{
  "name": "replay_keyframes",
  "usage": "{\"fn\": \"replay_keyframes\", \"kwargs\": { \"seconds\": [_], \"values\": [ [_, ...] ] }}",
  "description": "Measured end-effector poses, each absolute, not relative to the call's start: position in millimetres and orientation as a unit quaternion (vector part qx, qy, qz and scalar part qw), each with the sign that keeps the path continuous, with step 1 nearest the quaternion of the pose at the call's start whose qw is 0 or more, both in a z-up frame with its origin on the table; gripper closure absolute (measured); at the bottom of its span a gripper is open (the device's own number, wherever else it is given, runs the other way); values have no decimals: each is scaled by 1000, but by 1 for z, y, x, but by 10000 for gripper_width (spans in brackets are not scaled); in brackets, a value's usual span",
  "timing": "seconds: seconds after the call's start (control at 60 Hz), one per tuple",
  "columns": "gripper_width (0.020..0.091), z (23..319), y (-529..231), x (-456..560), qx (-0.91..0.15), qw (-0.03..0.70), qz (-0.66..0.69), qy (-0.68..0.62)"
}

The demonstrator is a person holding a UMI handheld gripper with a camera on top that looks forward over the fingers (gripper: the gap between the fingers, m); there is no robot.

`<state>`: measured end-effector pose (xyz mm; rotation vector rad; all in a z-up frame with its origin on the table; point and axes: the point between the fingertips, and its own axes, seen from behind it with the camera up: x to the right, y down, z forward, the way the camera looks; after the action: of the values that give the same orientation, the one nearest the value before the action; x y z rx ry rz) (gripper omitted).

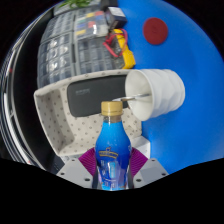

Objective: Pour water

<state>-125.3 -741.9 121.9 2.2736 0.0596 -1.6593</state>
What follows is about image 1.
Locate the clear box of coloured parts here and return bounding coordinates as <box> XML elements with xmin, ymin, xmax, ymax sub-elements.
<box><xmin>73</xmin><ymin>9</ymin><xmax>109</xmax><ymax>41</ymax></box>

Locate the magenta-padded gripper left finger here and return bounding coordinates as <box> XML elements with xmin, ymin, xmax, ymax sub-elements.
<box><xmin>55</xmin><ymin>147</ymin><xmax>99</xmax><ymax>190</ymax></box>

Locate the black wall shelf unit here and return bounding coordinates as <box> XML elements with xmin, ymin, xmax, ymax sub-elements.
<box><xmin>1</xmin><ymin>19</ymin><xmax>51</xmax><ymax>164</ymax></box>

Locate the black zip case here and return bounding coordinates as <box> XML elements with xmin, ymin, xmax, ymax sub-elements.
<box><xmin>66</xmin><ymin>74</ymin><xmax>131</xmax><ymax>118</ymax></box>

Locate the blue drink bottle yellow cap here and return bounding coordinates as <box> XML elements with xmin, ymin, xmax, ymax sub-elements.
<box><xmin>94</xmin><ymin>100</ymin><xmax>132</xmax><ymax>191</ymax></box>

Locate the wide grey drawer cabinet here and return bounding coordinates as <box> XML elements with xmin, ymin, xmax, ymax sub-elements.
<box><xmin>36</xmin><ymin>33</ymin><xmax>77</xmax><ymax>89</ymax></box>

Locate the white ribbed cup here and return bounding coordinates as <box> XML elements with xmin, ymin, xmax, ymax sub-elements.
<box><xmin>124</xmin><ymin>68</ymin><xmax>186</xmax><ymax>122</ymax></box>

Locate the beige dotted organizer tray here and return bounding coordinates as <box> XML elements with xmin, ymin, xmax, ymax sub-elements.
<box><xmin>33</xmin><ymin>69</ymin><xmax>144</xmax><ymax>158</ymax></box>

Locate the yellow multimeter with red leads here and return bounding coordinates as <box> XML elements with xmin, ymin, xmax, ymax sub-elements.
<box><xmin>103</xmin><ymin>28</ymin><xmax>137</xmax><ymax>70</ymax></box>

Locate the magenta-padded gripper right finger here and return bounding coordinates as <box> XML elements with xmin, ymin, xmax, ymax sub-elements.
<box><xmin>127</xmin><ymin>147</ymin><xmax>170</xmax><ymax>190</ymax></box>

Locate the low grey drawer cabinet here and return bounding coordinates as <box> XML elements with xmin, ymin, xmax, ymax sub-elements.
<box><xmin>73</xmin><ymin>29</ymin><xmax>118</xmax><ymax>76</ymax></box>

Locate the metal spoon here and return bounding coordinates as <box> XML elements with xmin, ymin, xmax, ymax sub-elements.
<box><xmin>112</xmin><ymin>93</ymin><xmax>153</xmax><ymax>102</ymax></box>

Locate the flat round red coaster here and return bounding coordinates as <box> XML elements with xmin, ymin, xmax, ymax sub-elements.
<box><xmin>142</xmin><ymin>17</ymin><xmax>169</xmax><ymax>46</ymax></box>

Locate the narrow grey drawer cabinet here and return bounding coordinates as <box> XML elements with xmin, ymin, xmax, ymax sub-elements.
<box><xmin>49</xmin><ymin>12</ymin><xmax>78</xmax><ymax>38</ymax></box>

